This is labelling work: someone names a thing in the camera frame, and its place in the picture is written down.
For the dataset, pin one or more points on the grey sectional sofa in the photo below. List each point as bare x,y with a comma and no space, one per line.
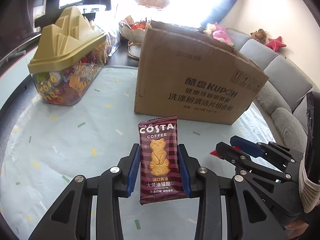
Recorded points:
282,100

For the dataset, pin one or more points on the white tiered snack tray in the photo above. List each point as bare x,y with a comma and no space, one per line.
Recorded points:
133,28

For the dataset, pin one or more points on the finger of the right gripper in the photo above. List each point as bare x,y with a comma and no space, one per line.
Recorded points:
272,152
232,155

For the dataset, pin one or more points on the pink plush toy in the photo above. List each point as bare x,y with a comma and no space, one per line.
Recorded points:
220,34

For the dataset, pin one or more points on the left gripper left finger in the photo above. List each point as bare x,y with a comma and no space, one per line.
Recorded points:
117,182

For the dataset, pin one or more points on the white patterned table cloth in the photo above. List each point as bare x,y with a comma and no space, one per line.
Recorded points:
51,144

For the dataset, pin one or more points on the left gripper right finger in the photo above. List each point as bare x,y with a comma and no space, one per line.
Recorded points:
202,183

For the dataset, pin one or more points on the pink star pillow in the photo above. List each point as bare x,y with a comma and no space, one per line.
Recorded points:
275,44

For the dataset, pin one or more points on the Costa coffee biscuit packet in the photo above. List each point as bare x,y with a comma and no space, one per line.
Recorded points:
160,178

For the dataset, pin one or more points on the small red wrapped candy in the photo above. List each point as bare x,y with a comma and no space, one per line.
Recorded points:
215,153

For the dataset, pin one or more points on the yellow plush duck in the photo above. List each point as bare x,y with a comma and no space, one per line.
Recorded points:
210,28

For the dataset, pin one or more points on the brown plush dog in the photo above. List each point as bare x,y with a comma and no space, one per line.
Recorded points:
259,35

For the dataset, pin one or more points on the right blue curtain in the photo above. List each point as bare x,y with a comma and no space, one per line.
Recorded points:
218,12

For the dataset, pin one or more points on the brown cardboard box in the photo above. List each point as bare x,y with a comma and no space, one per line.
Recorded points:
193,76

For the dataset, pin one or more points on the clear plastic zip bag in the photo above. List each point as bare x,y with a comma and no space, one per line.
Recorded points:
112,41

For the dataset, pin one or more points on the black upright piano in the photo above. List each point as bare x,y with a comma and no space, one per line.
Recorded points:
54,8

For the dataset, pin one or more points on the clear candy jar gold lid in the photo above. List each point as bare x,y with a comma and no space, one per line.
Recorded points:
70,54

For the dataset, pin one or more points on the right human hand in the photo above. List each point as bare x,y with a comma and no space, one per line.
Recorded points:
297,228

